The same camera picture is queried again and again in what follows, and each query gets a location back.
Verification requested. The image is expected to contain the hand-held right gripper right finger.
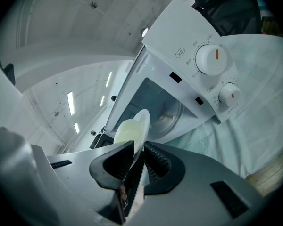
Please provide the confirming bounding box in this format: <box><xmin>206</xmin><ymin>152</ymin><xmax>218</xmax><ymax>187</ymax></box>
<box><xmin>128</xmin><ymin>141</ymin><xmax>272</xmax><ymax>226</ymax></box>

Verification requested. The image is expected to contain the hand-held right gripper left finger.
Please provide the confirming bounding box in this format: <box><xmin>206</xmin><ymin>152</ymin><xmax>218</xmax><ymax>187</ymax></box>
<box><xmin>46</xmin><ymin>139</ymin><xmax>145</xmax><ymax>226</ymax></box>

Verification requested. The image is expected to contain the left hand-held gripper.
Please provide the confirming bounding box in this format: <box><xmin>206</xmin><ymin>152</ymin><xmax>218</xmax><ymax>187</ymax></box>
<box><xmin>0</xmin><ymin>50</ymin><xmax>62</xmax><ymax>226</ymax></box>

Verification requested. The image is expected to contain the white ceramic plate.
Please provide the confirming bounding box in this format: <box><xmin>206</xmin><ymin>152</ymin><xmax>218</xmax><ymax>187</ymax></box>
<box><xmin>113</xmin><ymin>108</ymin><xmax>151</xmax><ymax>174</ymax></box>

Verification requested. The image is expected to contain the white appliance with door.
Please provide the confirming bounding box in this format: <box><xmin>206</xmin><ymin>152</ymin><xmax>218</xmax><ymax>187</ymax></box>
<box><xmin>89</xmin><ymin>0</ymin><xmax>243</xmax><ymax>151</ymax></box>

